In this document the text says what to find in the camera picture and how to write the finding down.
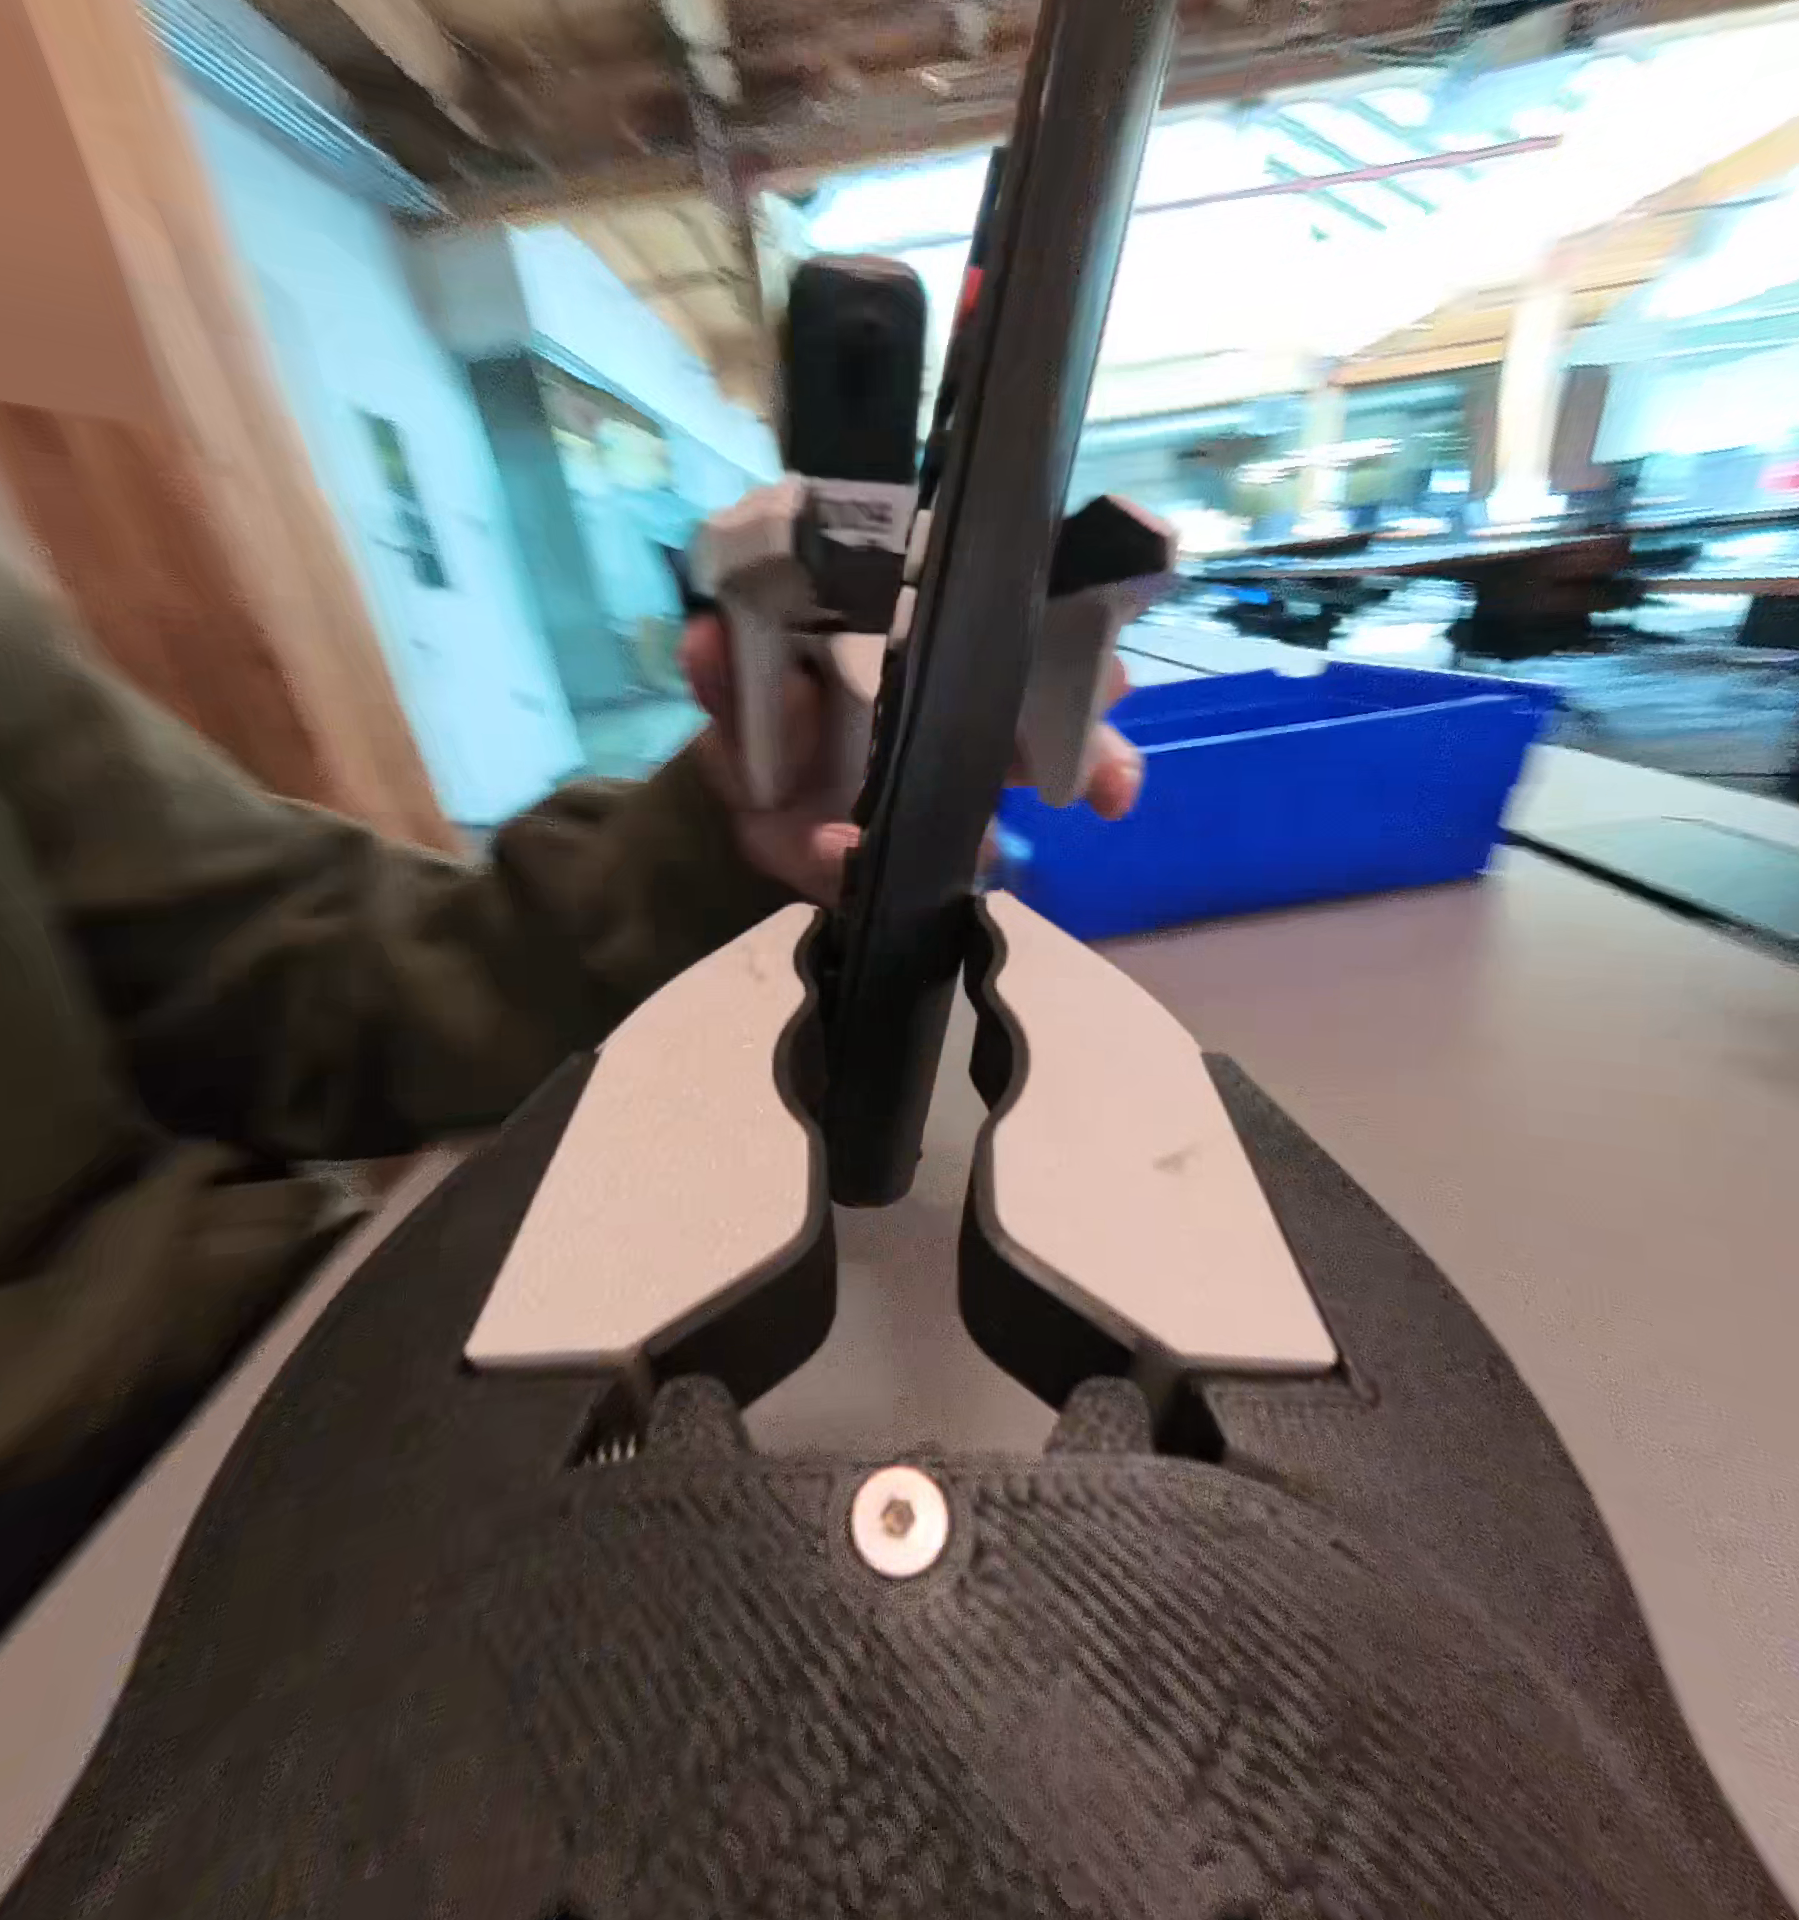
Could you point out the wooden column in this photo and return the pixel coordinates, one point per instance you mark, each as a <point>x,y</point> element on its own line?
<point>166,375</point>

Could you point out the person's left forearm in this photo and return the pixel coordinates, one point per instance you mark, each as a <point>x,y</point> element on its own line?
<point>315,976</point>

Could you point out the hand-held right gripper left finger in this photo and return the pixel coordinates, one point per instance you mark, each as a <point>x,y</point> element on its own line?
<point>659,1170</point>

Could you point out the long office desk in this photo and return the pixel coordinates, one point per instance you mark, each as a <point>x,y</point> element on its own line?
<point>1515,564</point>

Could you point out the person's left hand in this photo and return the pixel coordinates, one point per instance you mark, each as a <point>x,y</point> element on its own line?
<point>794,855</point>

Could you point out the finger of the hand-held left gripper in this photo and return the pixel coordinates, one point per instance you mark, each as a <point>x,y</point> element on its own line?
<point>771,677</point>
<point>1066,691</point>

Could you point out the large blue plastic bin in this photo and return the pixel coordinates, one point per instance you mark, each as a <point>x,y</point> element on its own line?
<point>1288,794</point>

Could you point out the person's torso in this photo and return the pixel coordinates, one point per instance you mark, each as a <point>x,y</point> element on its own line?
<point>90,1352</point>

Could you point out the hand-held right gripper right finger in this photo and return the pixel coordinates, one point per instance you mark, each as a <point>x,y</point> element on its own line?
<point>1140,1185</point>

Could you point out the black remote control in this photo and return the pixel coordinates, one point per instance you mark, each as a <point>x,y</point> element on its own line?
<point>990,525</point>

